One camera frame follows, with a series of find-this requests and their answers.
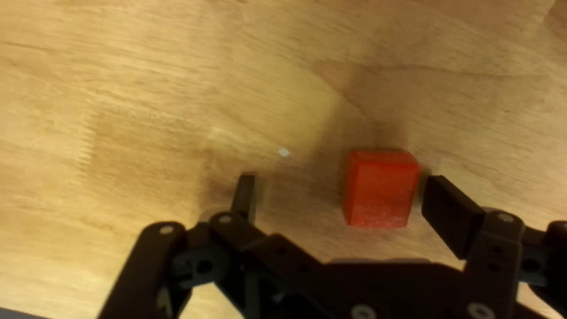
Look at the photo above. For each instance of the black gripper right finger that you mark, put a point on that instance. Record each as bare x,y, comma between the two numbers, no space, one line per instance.
497,253

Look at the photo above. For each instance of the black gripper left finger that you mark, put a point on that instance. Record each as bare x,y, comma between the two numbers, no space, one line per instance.
178,266

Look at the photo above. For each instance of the small red wooden block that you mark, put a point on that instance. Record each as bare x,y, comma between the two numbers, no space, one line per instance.
381,188

